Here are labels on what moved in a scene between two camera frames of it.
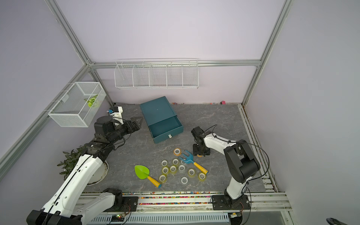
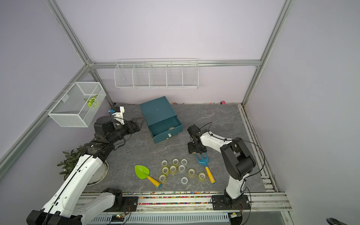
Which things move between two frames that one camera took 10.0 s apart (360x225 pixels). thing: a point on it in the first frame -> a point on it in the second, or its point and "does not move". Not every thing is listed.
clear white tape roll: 184,180 does not move
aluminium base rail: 128,202 does not move
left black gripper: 136,126 does not move
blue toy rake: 189,159 -> 204,161
